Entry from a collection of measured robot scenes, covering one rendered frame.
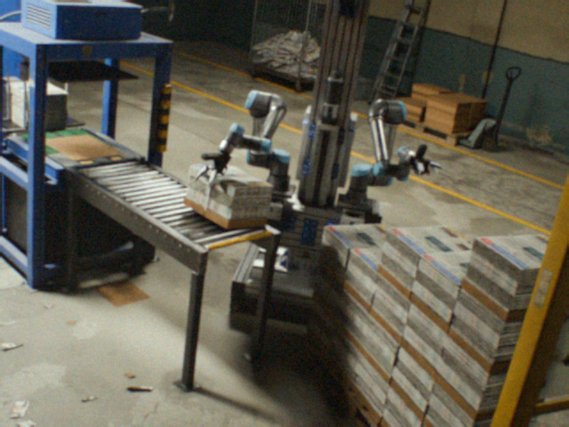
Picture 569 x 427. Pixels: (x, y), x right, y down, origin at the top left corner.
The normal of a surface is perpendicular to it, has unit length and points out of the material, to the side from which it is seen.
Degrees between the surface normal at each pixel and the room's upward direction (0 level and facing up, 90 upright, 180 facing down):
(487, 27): 90
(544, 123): 90
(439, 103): 90
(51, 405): 0
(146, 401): 0
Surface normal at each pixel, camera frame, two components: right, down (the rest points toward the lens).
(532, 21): -0.70, 0.17
